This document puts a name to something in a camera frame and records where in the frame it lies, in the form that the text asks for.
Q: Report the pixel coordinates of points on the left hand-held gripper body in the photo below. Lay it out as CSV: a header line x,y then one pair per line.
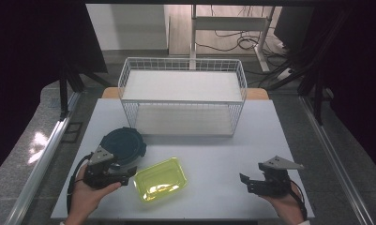
x,y
96,170

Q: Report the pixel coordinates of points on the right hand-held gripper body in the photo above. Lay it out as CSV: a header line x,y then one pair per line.
x,y
276,182

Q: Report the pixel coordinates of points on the green plastic container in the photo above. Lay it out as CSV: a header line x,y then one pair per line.
x,y
160,178

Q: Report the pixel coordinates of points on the person's right hand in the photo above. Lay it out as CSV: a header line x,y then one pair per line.
x,y
290,207

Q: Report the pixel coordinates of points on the person's left hand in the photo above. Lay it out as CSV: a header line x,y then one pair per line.
x,y
84,200

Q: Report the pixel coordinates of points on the round dark blue lidded container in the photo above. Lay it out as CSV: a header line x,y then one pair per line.
x,y
123,143

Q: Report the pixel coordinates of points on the wooden board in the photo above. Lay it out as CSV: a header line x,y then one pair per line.
x,y
109,93

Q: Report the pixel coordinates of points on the black metal stand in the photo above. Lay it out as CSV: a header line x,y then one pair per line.
x,y
63,93
317,93

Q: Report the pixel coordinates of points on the white power strip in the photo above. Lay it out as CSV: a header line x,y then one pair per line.
x,y
284,75

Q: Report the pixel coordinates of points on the black curtain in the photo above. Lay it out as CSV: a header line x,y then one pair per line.
x,y
26,62
357,78

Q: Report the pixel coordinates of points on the black panel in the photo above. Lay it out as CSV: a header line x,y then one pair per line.
x,y
293,26

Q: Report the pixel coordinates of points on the aluminium rail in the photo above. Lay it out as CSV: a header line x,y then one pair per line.
x,y
335,168
40,168

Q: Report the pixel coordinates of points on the white metal desk frame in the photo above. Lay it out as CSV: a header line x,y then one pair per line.
x,y
229,23

